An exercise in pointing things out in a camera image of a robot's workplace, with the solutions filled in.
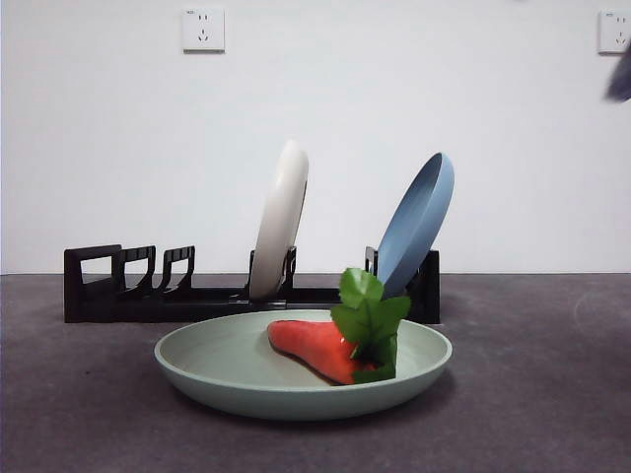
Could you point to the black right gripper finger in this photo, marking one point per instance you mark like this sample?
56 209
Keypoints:
621 81

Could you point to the orange carrot with green leaves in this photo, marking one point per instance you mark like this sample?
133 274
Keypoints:
315 345

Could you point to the green plate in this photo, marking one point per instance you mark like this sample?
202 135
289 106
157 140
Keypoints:
222 364

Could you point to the blue plate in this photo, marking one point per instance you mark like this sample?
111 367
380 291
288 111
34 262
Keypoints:
414 222

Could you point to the white plate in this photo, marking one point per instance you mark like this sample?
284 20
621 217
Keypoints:
278 222

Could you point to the black plate rack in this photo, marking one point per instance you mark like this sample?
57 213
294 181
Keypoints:
98 310

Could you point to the white wall socket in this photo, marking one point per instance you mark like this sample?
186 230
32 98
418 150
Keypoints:
613 32
203 30

